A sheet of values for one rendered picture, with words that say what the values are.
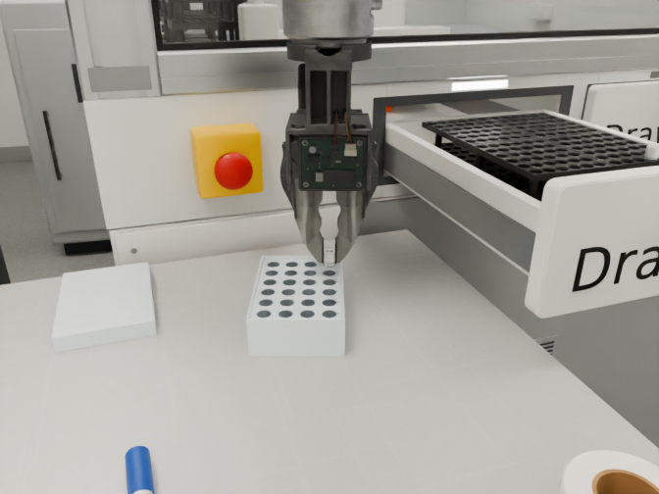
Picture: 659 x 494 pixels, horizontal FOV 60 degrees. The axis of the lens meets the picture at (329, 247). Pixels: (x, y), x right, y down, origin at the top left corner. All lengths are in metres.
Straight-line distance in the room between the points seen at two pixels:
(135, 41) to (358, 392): 0.42
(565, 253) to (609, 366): 0.74
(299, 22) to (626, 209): 0.29
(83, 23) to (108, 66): 0.04
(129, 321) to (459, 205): 0.33
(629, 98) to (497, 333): 0.46
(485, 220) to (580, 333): 0.57
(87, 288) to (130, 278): 0.04
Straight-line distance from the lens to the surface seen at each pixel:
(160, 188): 0.68
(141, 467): 0.41
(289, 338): 0.49
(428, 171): 0.63
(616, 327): 1.13
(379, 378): 0.48
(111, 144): 0.66
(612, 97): 0.89
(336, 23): 0.47
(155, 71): 0.65
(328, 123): 0.46
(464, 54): 0.75
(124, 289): 0.61
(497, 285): 0.91
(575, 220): 0.45
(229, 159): 0.60
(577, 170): 0.57
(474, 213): 0.55
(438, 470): 0.41
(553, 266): 0.45
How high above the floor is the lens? 1.06
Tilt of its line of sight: 25 degrees down
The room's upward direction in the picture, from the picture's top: straight up
